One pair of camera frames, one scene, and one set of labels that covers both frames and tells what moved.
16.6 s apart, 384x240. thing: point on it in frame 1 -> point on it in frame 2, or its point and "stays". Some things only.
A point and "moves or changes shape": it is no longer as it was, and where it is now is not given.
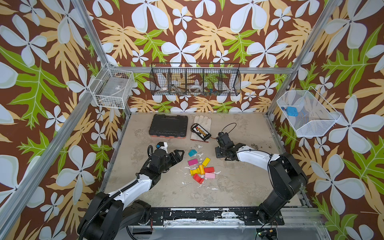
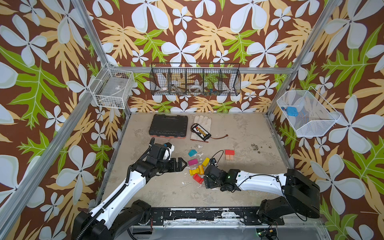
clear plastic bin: x=315 y=116 stays
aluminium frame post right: x=287 y=81 stays
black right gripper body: x=223 y=146 -> x=212 y=173
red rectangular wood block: x=209 y=169 moves or changes shape
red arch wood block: x=197 y=178 stays
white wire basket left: x=113 y=88 stays
